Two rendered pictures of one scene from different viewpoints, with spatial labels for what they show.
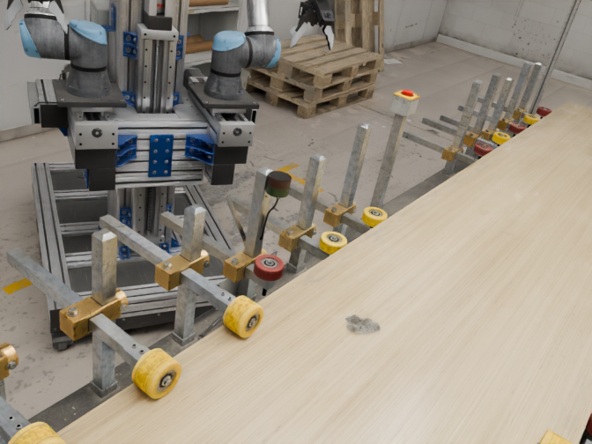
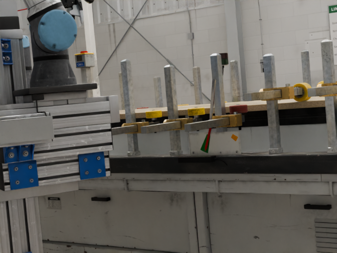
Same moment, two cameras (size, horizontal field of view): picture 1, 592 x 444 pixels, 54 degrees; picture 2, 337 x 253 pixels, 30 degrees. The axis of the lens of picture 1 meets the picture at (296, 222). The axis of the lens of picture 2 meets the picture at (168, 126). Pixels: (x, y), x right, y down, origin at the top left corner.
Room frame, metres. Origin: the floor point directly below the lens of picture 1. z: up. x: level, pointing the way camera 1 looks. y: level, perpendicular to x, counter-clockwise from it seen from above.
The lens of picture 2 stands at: (1.40, 2.84, 0.99)
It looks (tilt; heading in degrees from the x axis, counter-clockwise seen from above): 3 degrees down; 274
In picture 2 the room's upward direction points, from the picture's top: 5 degrees counter-clockwise
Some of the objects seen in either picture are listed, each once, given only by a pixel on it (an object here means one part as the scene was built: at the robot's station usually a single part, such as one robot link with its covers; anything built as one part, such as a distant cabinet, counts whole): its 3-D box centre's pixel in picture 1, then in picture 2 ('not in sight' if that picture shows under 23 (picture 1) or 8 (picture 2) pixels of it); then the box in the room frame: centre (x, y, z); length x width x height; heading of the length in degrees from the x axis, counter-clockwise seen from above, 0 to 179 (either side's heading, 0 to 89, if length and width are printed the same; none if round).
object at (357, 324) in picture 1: (363, 322); not in sight; (1.09, -0.21, 0.91); 0.09 x 0.07 x 0.02; 85
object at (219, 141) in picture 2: (247, 278); (213, 143); (1.40, 0.11, 0.75); 0.26 x 0.01 x 0.10; 148
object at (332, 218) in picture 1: (340, 212); (135, 127); (1.76, -0.15, 0.84); 0.13 x 0.06 x 0.05; 148
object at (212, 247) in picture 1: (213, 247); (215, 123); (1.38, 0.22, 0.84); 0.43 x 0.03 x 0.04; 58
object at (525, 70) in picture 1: (513, 104); not in sight; (3.27, -1.07, 0.93); 0.03 x 0.03 x 0.48; 58
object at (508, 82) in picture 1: (494, 121); not in sight; (3.06, -0.94, 0.87); 0.03 x 0.03 x 0.48; 58
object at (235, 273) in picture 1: (247, 263); (225, 120); (1.34, 0.11, 0.85); 0.13 x 0.06 x 0.05; 148
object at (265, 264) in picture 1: (266, 277); (238, 117); (1.28, 0.05, 0.85); 0.08 x 0.08 x 0.11
